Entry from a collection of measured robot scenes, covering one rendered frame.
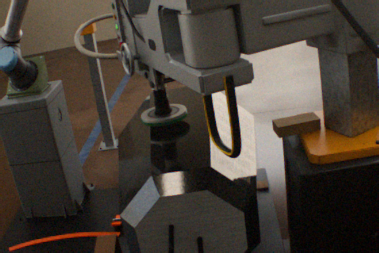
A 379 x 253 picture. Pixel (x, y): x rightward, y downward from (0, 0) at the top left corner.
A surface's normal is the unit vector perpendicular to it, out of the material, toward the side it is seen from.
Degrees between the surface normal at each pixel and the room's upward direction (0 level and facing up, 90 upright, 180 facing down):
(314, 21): 90
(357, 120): 90
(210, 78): 90
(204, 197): 90
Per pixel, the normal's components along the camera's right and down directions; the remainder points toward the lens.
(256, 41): 0.47, 0.26
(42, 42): -0.06, 0.37
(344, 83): -0.86, 0.30
